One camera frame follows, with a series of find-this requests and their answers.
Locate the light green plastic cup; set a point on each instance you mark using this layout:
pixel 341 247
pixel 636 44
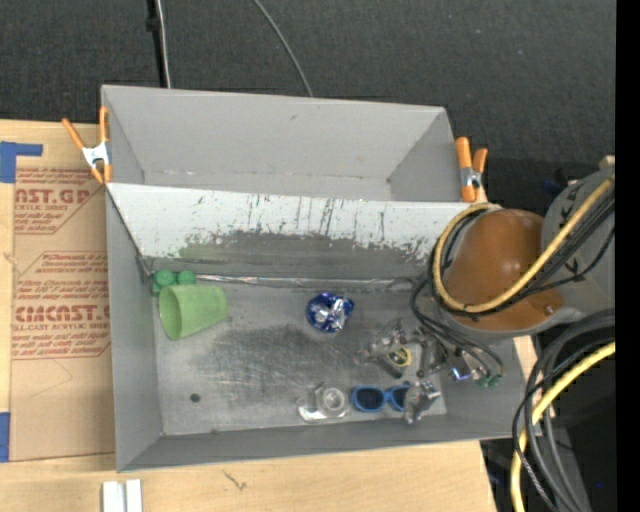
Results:
pixel 192 310

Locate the grey metal bin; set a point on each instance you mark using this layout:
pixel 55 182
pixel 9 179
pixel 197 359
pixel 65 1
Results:
pixel 280 350

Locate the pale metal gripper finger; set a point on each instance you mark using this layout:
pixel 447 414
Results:
pixel 421 397
pixel 384 345

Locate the blue sunglasses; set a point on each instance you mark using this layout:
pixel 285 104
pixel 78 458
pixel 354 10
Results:
pixel 370 398

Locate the brown cardboard board red print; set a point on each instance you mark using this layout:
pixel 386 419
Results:
pixel 55 300

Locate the yellow and black round thing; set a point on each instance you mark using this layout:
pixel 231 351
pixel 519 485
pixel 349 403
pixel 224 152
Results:
pixel 398 356

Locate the dark green toy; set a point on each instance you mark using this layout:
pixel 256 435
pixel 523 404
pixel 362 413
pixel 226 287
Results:
pixel 165 278

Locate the blue shiny foil ball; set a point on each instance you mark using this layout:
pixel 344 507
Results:
pixel 330 312

